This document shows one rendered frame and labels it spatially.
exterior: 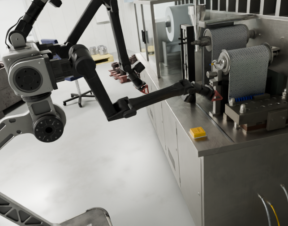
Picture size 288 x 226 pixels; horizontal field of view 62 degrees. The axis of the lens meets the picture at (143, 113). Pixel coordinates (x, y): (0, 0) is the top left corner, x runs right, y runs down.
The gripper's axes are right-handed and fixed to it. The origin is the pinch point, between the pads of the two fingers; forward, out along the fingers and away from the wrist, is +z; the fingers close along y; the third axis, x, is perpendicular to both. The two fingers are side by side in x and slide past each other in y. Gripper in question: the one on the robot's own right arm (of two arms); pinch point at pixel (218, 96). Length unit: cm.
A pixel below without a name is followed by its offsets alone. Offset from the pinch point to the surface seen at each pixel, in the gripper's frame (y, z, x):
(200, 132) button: 14.0, -7.9, -20.5
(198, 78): -72, 20, -4
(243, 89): 1.3, 11.6, 9.5
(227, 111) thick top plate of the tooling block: 8.3, 4.8, -5.0
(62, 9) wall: -680, -170, -46
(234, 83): 1.3, 3.9, 10.8
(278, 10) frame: -8, 12, 57
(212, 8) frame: -99, 14, 56
